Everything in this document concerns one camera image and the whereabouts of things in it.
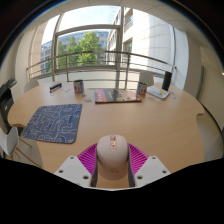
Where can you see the metal balcony railing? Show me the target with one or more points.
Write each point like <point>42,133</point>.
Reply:
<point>100,52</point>

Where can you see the black upright speaker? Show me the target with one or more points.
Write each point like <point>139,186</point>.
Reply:
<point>167,81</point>

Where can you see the white chair with wooden legs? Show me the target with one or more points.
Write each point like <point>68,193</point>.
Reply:
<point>8,141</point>

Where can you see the black and blue case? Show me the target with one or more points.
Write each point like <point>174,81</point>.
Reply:
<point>55,87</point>

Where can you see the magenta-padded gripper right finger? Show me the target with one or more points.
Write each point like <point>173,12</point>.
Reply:
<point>150,166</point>

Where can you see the black office printer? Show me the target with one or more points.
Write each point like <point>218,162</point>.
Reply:
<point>6,103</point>

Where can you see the red and black magazine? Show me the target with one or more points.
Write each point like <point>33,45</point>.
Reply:
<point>116,95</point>

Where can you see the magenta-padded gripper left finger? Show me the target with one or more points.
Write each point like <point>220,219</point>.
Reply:
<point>75,166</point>

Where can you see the blue patterned mouse pad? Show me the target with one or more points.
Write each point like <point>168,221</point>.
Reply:
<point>53,122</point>

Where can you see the printed tin cup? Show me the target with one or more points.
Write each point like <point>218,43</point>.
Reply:
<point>78,86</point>

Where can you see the small green card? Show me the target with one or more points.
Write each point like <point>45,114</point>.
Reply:
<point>87,100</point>

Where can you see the beige computer mouse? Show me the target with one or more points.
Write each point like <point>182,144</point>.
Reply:
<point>112,156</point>

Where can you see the light blue booklet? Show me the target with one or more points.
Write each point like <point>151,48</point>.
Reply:
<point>158,92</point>

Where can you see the blue and red printed can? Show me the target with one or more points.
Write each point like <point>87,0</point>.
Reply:
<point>141,89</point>

